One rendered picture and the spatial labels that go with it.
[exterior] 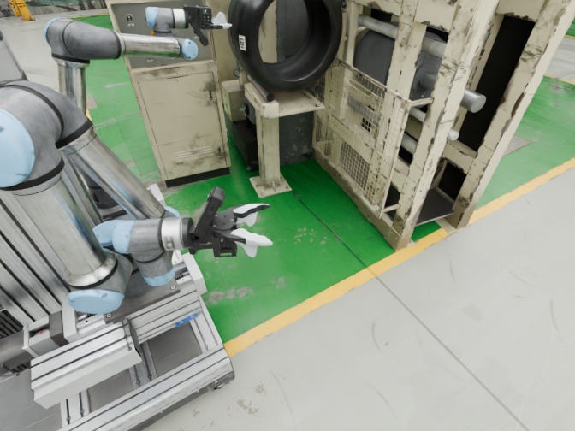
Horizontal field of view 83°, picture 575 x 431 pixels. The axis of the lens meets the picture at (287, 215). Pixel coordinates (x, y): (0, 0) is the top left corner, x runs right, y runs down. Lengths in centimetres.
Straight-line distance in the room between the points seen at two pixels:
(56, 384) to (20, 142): 73
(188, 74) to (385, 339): 199
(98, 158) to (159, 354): 99
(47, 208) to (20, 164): 12
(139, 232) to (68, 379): 55
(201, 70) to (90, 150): 165
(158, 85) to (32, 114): 171
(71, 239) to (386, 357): 145
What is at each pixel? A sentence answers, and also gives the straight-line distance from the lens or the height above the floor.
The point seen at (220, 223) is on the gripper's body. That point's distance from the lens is 74.
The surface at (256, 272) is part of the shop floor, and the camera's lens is 200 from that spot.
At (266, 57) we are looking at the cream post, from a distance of 213.
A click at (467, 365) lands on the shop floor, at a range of 192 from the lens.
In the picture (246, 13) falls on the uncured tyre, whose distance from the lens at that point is 168.
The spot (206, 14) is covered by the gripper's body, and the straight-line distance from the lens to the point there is 170.
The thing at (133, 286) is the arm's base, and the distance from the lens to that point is 110.
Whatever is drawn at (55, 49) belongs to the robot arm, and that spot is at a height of 125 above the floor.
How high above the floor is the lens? 158
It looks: 42 degrees down
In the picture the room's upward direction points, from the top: straight up
